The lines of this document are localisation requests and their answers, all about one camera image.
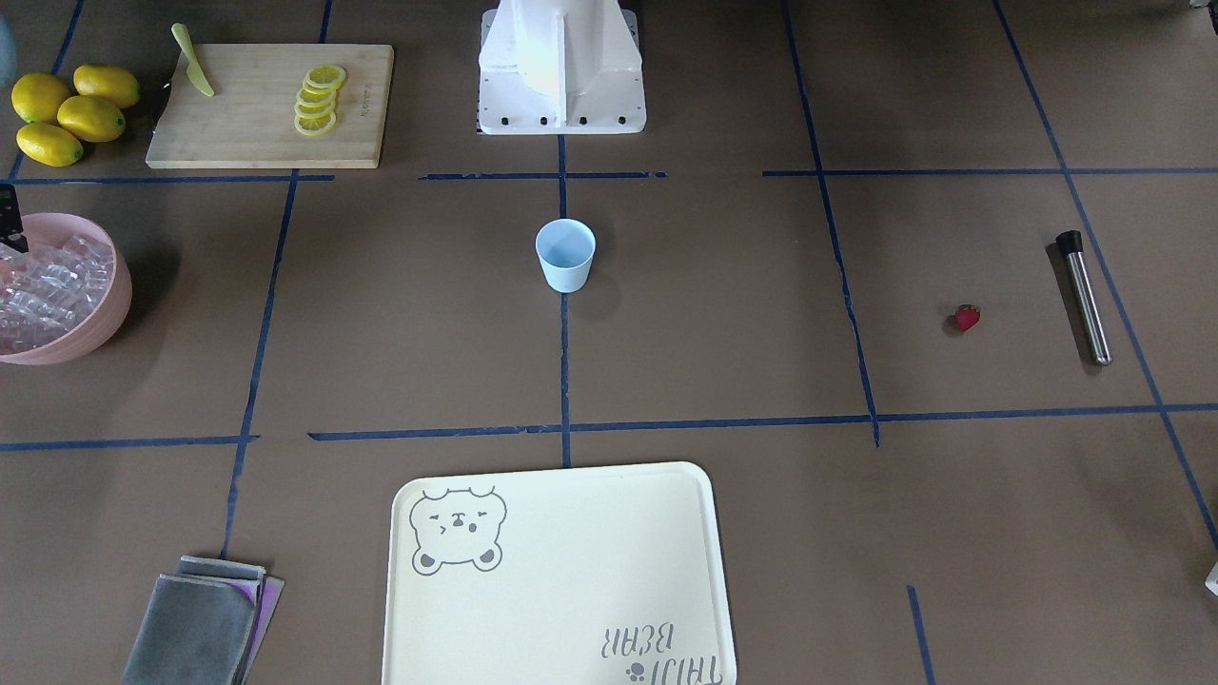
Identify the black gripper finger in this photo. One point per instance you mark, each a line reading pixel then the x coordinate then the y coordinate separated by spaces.
pixel 11 225

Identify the clear ice cube pile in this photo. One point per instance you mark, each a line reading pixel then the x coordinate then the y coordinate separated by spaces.
pixel 50 290

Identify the light blue plastic cup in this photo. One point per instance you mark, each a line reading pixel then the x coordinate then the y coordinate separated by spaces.
pixel 566 249

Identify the pink bowl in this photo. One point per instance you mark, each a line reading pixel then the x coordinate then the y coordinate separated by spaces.
pixel 48 228

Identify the whole lemon bottom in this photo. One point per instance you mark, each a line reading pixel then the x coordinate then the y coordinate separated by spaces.
pixel 49 144

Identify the whole lemon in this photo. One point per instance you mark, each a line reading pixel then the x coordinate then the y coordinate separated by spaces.
pixel 91 119
pixel 113 83
pixel 49 144
pixel 36 97

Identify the whole lemon top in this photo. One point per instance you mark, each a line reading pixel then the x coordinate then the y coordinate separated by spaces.
pixel 113 83
pixel 36 97

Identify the whole lemon middle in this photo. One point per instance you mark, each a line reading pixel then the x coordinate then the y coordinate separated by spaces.
pixel 91 119

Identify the yellow-green plastic knife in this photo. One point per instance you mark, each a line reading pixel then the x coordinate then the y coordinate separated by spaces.
pixel 195 74

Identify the bamboo cutting board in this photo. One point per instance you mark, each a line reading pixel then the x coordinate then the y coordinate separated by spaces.
pixel 248 123

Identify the lemon slices row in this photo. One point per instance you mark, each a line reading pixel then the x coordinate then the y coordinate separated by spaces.
pixel 315 111

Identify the grey folded cloth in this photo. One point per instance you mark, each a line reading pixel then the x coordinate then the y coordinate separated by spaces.
pixel 199 624

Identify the purple folded cloth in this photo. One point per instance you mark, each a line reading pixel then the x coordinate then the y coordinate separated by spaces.
pixel 268 599

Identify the cream bear serving tray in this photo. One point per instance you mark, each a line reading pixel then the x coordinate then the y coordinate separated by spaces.
pixel 594 575

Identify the steel muddler black tip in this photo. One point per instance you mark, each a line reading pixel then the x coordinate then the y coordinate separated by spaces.
pixel 1070 245

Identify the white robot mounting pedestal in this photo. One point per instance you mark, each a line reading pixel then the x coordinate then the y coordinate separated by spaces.
pixel 560 68

